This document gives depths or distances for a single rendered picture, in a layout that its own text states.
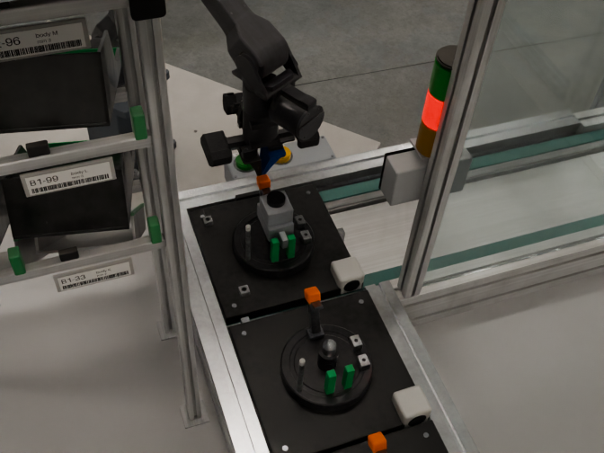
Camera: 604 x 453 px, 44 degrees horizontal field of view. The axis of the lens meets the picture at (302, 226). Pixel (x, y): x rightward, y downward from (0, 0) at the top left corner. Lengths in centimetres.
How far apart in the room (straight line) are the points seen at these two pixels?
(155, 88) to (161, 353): 68
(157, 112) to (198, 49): 261
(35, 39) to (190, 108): 108
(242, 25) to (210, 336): 48
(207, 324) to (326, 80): 210
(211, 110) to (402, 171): 74
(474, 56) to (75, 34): 47
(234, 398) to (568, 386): 57
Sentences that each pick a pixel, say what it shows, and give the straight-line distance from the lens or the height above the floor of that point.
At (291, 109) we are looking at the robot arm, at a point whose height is 127.
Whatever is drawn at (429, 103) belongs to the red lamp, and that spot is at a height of 135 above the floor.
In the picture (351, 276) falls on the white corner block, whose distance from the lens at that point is 125.
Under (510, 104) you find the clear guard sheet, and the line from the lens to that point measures 104.
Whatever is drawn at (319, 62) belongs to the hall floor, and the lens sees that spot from 329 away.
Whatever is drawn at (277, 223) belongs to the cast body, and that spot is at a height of 106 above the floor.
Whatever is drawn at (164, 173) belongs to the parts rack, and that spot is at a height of 142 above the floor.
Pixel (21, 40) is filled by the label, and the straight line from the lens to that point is 67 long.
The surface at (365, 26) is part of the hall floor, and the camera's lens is 353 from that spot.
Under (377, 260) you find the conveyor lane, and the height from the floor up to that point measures 92.
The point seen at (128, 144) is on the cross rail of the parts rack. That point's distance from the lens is 76.
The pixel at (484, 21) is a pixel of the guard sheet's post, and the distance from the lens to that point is 90.
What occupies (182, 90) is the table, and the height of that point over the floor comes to 86.
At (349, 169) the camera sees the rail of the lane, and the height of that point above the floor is 96.
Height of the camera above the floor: 198
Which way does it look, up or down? 49 degrees down
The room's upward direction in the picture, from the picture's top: 5 degrees clockwise
